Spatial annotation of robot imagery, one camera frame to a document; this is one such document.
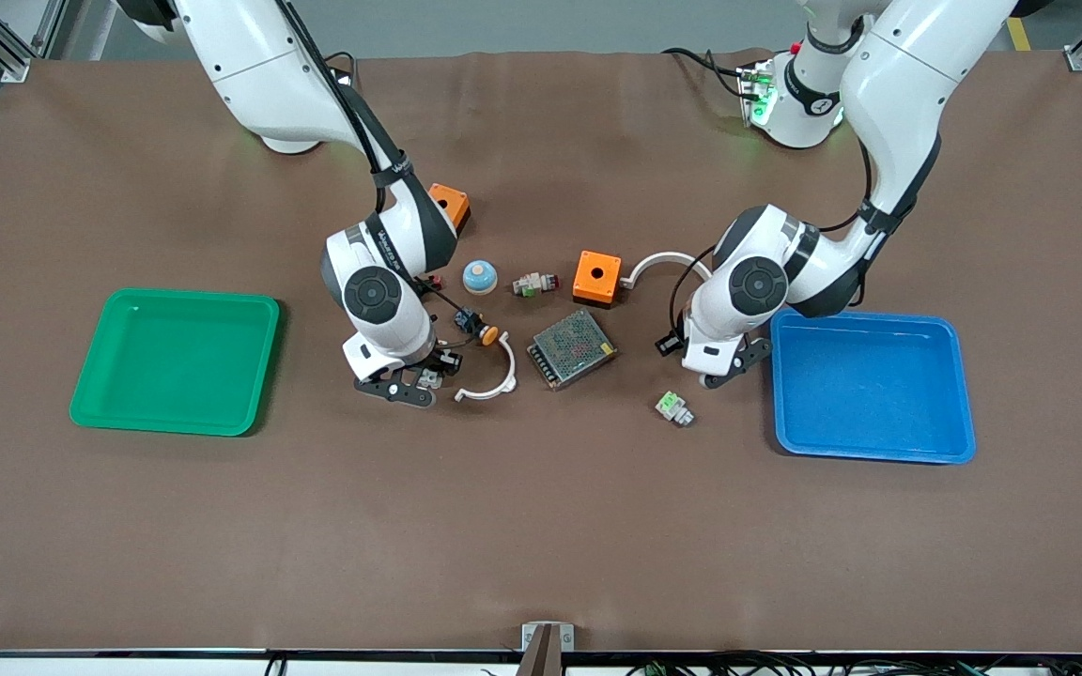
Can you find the metal mesh power supply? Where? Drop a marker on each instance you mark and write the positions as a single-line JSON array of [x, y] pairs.
[[571, 349]]

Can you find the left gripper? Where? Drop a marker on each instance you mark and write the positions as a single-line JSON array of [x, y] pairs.
[[668, 345]]

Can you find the grey metal edge bracket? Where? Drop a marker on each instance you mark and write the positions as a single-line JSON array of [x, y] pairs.
[[548, 634]]

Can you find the large white curved bracket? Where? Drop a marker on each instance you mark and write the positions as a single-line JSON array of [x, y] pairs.
[[663, 257]]

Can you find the green white terminal block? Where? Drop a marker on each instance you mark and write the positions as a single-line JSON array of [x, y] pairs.
[[672, 407]]

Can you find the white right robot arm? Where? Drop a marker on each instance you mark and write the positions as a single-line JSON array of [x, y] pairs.
[[259, 75]]

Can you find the blue dome buzzer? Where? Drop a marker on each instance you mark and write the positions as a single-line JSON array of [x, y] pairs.
[[480, 278]]

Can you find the green plastic tray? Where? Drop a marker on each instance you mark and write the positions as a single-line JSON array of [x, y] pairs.
[[175, 361]]

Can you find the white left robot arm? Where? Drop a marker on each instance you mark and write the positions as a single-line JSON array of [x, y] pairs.
[[898, 94]]

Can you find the blue plastic tray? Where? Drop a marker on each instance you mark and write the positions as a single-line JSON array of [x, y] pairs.
[[870, 394]]

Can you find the red green indicator switch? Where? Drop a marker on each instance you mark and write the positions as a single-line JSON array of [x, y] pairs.
[[533, 284]]

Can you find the orange knob selector switch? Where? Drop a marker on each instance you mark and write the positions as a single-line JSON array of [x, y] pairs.
[[471, 322]]

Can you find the small white curved bracket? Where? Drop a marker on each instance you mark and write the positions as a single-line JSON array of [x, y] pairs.
[[512, 369]]

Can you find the orange black button box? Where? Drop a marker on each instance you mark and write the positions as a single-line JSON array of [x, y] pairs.
[[596, 274], [452, 199]]

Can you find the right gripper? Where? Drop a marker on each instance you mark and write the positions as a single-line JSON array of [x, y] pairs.
[[438, 361]]

